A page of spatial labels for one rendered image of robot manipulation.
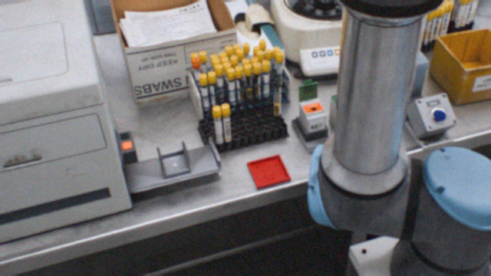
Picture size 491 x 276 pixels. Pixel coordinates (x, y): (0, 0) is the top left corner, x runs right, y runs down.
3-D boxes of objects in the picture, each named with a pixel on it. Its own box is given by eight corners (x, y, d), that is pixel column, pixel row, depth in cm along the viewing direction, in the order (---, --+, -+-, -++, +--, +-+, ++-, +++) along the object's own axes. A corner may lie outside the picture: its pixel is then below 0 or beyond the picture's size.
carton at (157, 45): (134, 106, 123) (121, 49, 113) (116, 36, 144) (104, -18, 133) (242, 82, 130) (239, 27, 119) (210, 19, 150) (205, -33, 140)
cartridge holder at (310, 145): (307, 152, 113) (308, 140, 110) (291, 124, 119) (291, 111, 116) (331, 146, 114) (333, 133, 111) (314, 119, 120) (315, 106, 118)
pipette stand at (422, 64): (380, 110, 122) (387, 73, 116) (369, 90, 127) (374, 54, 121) (423, 102, 124) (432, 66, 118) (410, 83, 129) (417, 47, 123)
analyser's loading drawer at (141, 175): (110, 203, 100) (105, 184, 97) (106, 177, 105) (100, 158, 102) (222, 175, 106) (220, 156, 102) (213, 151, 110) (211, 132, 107)
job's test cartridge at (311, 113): (306, 140, 113) (308, 116, 109) (298, 125, 117) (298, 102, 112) (324, 136, 114) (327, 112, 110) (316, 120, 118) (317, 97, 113)
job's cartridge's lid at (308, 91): (299, 83, 110) (298, 82, 110) (299, 103, 112) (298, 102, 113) (317, 79, 111) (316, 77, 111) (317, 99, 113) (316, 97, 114)
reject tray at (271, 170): (257, 189, 105) (257, 187, 105) (246, 165, 110) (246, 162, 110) (291, 180, 107) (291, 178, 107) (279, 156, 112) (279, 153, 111)
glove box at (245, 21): (242, 81, 130) (240, 47, 123) (215, 27, 147) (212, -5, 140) (292, 70, 133) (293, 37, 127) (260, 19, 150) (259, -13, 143)
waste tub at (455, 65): (455, 107, 123) (466, 70, 116) (426, 71, 133) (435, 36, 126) (509, 96, 126) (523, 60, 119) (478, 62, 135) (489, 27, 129)
